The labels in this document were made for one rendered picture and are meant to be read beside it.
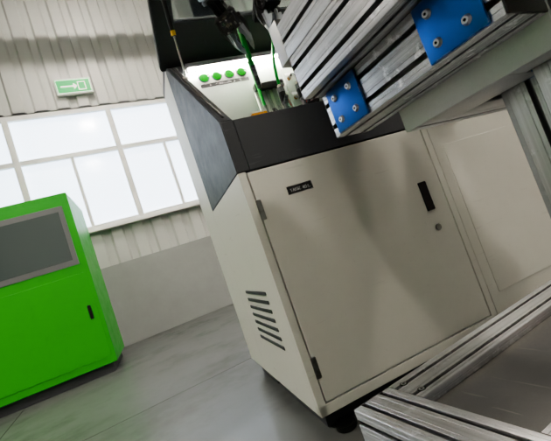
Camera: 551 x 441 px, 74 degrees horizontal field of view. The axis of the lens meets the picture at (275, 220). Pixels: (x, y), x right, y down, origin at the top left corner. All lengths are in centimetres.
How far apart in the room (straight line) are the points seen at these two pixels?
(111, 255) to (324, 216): 420
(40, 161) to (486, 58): 510
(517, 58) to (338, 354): 83
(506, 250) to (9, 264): 346
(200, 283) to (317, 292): 413
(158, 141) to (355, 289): 464
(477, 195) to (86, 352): 314
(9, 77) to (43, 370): 369
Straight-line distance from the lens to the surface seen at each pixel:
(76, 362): 364
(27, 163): 539
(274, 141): 112
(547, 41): 63
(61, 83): 576
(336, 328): 111
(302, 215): 108
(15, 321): 370
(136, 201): 518
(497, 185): 155
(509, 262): 152
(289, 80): 189
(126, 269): 504
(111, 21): 641
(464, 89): 68
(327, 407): 114
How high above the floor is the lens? 56
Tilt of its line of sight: 4 degrees up
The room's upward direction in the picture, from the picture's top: 19 degrees counter-clockwise
